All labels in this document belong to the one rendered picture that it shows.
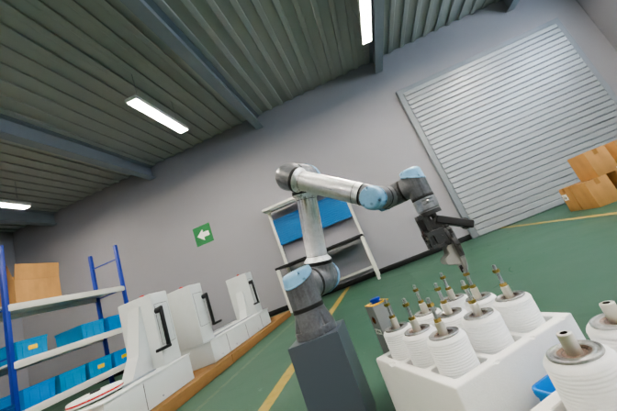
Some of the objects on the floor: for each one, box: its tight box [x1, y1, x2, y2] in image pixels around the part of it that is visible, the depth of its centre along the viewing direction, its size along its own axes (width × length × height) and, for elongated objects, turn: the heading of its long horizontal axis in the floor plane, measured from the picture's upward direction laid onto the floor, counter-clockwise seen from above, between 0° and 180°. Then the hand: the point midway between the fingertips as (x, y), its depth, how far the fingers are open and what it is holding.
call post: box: [365, 300, 395, 354], centre depth 112 cm, size 7×7×31 cm
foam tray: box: [376, 312, 586, 411], centre depth 87 cm, size 39×39×18 cm
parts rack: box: [0, 245, 129, 411], centre depth 455 cm, size 64×189×220 cm, turn 116°
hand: (465, 267), depth 97 cm, fingers open, 3 cm apart
